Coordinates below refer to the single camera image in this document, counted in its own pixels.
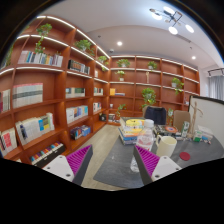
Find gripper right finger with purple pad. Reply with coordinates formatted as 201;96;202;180
134;146;181;185

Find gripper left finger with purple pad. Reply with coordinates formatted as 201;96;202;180
44;145;93;185

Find clear plastic water bottle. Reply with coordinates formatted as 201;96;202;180
130;119;154;173

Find cream ceramic mug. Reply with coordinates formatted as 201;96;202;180
156;135;177;157

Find grey desk mat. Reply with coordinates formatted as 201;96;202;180
94;137;224;189

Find round red coaster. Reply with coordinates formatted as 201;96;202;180
180;152;190;161

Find black box with orange disc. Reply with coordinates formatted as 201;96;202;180
156;125;181;137

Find stack of colourful books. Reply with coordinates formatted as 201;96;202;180
118;117;145;145

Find dark blue office chair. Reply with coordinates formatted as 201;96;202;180
144;106;166;125

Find wooden mannequin figure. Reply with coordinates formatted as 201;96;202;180
187;101;203;138

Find beige chair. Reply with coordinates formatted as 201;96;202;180
173;110;190;131

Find potted green plant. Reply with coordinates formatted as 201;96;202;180
141;88;156;107

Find row of white books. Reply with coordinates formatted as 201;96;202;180
12;83;43;108

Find ceiling light fixture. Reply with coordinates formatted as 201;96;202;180
149;6;194;35

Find wooden bookshelf wall unit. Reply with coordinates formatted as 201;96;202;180
0;15;200;163

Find white board with black frame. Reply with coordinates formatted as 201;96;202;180
188;95;224;147

